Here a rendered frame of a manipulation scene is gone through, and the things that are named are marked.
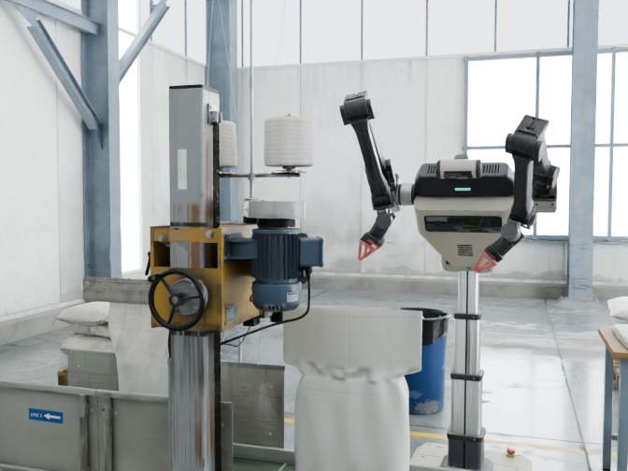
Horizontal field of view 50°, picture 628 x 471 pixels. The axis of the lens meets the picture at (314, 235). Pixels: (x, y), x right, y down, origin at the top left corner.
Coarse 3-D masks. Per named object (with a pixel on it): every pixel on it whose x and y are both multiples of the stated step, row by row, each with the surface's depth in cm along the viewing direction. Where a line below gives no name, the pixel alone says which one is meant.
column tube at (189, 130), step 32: (192, 96) 198; (192, 128) 198; (192, 160) 199; (192, 192) 199; (192, 224) 200; (192, 256) 200; (192, 352) 202; (192, 384) 202; (192, 416) 203; (192, 448) 204
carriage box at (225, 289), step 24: (168, 240) 202; (192, 240) 200; (216, 240) 198; (168, 264) 212; (240, 264) 212; (216, 288) 198; (240, 288) 213; (168, 312) 203; (216, 312) 199; (240, 312) 213
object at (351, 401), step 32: (320, 320) 230; (352, 320) 225; (384, 320) 225; (416, 320) 224; (288, 352) 237; (320, 352) 231; (352, 352) 226; (384, 352) 225; (416, 352) 225; (320, 384) 230; (352, 384) 226; (384, 384) 224; (320, 416) 229; (352, 416) 225; (384, 416) 223; (320, 448) 229; (352, 448) 225; (384, 448) 223
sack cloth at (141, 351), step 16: (112, 304) 261; (128, 304) 259; (144, 304) 257; (112, 320) 260; (128, 320) 258; (144, 320) 257; (112, 336) 259; (128, 336) 255; (144, 336) 255; (160, 336) 253; (128, 352) 251; (144, 352) 252; (160, 352) 249; (128, 368) 250; (144, 368) 248; (160, 368) 245; (128, 384) 250; (144, 384) 248; (160, 384) 245
